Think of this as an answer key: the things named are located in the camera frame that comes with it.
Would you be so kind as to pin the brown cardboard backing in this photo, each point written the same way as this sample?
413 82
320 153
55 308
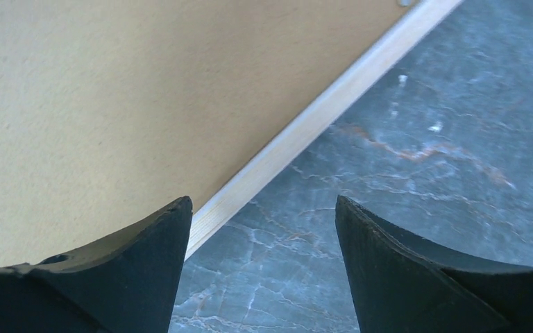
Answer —
111 109

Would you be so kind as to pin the wooden picture frame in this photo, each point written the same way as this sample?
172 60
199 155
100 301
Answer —
316 117

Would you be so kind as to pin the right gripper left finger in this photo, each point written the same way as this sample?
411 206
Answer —
126 281

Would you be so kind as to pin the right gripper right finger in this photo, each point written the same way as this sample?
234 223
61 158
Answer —
402 282

